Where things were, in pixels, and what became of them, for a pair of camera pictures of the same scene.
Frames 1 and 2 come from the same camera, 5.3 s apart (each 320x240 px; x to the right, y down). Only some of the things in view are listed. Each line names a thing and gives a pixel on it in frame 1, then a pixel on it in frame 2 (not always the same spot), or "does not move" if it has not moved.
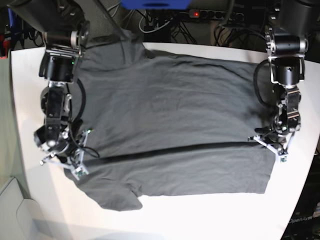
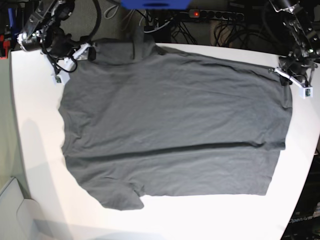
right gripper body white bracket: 282,154 -> 305,91
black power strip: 216,14 does not move
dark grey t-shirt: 162,123 does not move
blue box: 155,4 does not move
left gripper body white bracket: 78,169 -> 61,75
